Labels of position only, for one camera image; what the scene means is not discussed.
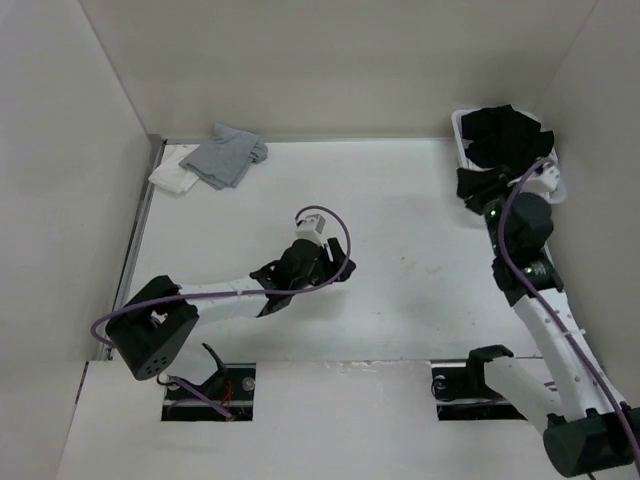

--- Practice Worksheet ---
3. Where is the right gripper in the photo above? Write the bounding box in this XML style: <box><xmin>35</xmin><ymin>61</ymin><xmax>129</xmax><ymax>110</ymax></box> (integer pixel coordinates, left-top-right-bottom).
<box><xmin>456</xmin><ymin>164</ymin><xmax>529</xmax><ymax>256</ymax></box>

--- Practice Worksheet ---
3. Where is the black tank top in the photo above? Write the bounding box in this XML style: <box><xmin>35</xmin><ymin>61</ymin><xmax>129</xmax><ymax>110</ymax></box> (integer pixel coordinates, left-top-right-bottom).
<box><xmin>456</xmin><ymin>104</ymin><xmax>555</xmax><ymax>199</ymax></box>

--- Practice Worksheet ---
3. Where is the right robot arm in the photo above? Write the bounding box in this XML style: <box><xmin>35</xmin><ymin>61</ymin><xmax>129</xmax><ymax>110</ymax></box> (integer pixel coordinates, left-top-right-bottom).
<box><xmin>456</xmin><ymin>168</ymin><xmax>639</xmax><ymax>478</ymax></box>

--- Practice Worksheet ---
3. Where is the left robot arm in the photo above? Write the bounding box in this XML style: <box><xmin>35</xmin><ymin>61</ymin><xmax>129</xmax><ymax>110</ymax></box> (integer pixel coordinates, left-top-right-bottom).
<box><xmin>106</xmin><ymin>238</ymin><xmax>356</xmax><ymax>399</ymax></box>

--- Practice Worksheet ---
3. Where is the grey folded tank top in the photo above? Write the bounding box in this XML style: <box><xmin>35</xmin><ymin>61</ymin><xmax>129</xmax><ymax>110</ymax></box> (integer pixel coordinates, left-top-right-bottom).
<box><xmin>179</xmin><ymin>123</ymin><xmax>269</xmax><ymax>190</ymax></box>

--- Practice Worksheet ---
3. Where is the white folded tank top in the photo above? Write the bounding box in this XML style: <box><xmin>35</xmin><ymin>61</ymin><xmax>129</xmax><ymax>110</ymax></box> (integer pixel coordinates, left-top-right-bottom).
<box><xmin>148</xmin><ymin>145</ymin><xmax>199</xmax><ymax>195</ymax></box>

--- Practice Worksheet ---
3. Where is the white plastic basket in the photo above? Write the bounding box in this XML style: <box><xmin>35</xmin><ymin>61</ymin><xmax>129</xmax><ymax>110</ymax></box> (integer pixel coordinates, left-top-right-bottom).
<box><xmin>451</xmin><ymin>108</ymin><xmax>567</xmax><ymax>204</ymax></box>

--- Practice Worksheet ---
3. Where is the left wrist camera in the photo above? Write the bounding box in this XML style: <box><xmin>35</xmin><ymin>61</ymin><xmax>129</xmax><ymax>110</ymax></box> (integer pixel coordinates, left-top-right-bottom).
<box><xmin>295</xmin><ymin>214</ymin><xmax>326</xmax><ymax>246</ymax></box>

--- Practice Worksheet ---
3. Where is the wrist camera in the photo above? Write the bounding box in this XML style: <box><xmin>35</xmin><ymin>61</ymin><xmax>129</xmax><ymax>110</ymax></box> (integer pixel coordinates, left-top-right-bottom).
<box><xmin>295</xmin><ymin>214</ymin><xmax>326</xmax><ymax>246</ymax></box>
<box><xmin>525</xmin><ymin>162</ymin><xmax>561</xmax><ymax>200</ymax></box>

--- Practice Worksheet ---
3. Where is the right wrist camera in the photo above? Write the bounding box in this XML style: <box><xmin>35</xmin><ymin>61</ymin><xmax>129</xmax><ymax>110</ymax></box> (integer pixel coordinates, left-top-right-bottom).
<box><xmin>525</xmin><ymin>162</ymin><xmax>561</xmax><ymax>200</ymax></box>

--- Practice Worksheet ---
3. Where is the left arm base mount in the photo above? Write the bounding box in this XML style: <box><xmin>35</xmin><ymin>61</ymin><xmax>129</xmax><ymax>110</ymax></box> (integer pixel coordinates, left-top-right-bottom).
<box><xmin>156</xmin><ymin>363</ymin><xmax>257</xmax><ymax>423</ymax></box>

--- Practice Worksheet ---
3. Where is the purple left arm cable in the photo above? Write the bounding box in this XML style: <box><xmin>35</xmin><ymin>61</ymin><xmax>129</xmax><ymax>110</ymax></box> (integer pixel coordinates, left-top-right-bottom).
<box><xmin>90</xmin><ymin>205</ymin><xmax>352</xmax><ymax>420</ymax></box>

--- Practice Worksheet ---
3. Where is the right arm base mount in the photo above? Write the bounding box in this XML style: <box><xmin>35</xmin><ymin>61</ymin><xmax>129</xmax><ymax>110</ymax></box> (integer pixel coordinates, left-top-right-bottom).
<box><xmin>431</xmin><ymin>361</ymin><xmax>525</xmax><ymax>422</ymax></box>

